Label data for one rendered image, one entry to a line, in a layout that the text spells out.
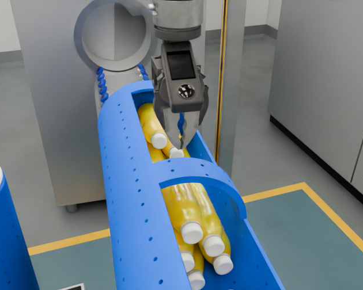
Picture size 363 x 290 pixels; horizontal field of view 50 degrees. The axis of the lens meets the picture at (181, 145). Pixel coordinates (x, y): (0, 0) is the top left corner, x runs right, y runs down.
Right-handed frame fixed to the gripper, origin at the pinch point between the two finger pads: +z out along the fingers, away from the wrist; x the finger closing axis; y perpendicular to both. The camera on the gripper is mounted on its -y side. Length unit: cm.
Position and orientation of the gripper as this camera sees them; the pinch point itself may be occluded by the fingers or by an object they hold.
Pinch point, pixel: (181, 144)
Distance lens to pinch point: 67.7
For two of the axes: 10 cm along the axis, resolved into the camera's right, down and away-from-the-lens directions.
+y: -2.3, -5.2, 8.2
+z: 0.0, 8.5, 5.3
